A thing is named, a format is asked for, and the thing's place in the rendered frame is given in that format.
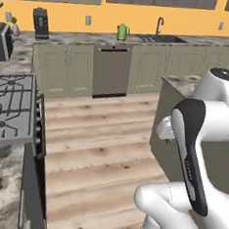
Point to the green kettle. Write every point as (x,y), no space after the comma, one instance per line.
(121,32)

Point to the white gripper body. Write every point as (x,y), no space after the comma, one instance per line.
(165,129)

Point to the green base cupboards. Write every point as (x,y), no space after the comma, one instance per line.
(176,61)
(63,69)

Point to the dark sink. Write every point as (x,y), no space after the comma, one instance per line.
(160,38)

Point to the black toaster oven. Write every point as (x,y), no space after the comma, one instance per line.
(2,42)

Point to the grey dishwasher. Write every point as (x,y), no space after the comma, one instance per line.
(111,72)

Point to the green kitchen island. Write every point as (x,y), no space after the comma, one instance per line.
(164,130)

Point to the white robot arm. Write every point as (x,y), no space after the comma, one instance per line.
(177,207)

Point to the black hob knob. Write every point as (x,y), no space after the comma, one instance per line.
(38,115)
(38,141)
(38,129)

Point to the grey wall socket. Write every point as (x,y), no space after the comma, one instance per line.
(88,20)
(220,25)
(8,17)

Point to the black oven door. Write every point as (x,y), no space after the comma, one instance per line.
(31,191)

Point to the dark tap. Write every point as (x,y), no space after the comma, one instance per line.
(159,25)

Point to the black coffee machine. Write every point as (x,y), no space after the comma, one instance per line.
(40,23)

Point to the small plant in vase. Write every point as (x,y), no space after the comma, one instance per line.
(14,27)

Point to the grey gas hob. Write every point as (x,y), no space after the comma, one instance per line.
(9,107)

